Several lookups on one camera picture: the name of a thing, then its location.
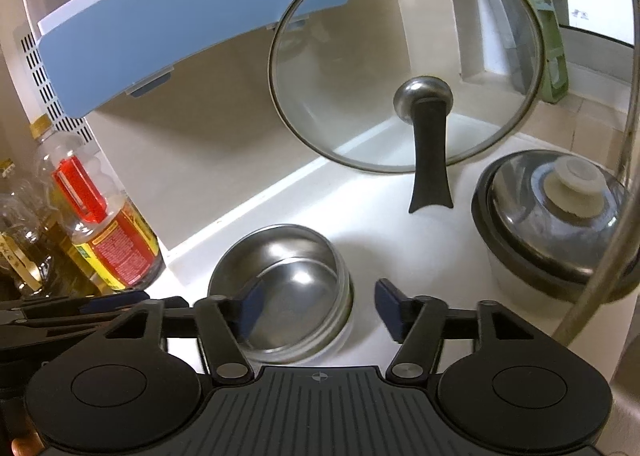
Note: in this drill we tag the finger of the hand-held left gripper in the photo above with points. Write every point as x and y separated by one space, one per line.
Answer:
120 299
60 328

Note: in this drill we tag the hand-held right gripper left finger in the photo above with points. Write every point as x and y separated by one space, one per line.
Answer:
252 308

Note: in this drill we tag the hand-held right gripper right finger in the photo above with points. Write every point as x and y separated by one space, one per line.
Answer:
391 311

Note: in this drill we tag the steel bowl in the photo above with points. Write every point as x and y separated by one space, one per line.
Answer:
295 286

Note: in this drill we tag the soy sauce bottle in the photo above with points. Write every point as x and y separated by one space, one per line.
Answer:
115 241

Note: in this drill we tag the large cooking oil bottle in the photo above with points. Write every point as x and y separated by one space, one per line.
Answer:
30 246

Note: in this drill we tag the steel pot with lid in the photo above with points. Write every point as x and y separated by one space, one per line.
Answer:
540 226

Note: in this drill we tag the large metal-rimmed glass lid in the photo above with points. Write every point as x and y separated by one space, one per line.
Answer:
605 256

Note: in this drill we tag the blue range hood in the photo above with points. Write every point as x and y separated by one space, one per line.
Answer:
175 25

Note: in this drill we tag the green plastic rack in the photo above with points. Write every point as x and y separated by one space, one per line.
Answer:
537 10

